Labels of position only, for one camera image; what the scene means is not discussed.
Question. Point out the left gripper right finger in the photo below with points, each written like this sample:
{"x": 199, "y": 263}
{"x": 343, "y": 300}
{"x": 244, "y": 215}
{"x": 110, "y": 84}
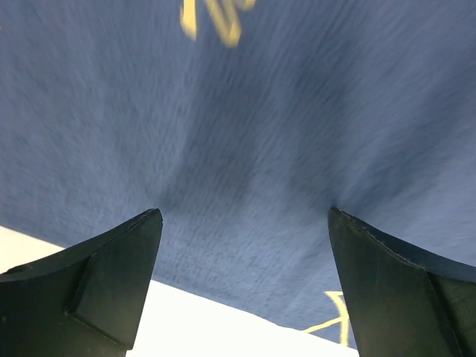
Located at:
{"x": 402, "y": 300}

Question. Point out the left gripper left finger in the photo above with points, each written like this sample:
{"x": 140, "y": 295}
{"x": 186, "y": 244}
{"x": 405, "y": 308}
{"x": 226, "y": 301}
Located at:
{"x": 86, "y": 300}

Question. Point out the blue cloth placemat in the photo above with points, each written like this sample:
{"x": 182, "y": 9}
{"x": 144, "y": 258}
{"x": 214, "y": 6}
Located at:
{"x": 243, "y": 122}

